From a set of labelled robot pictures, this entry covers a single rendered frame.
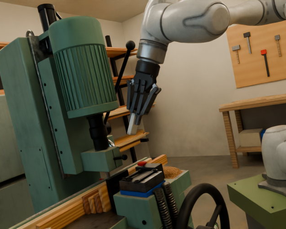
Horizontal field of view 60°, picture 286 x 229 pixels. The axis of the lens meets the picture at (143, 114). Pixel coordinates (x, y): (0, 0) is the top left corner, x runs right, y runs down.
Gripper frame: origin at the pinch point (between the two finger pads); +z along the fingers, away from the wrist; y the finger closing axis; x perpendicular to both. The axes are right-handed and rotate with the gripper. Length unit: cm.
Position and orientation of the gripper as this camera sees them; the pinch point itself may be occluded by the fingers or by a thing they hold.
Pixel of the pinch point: (133, 124)
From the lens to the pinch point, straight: 81.3
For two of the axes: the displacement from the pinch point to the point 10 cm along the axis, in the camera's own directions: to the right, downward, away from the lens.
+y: -7.6, -2.6, 6.0
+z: -2.4, 9.6, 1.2
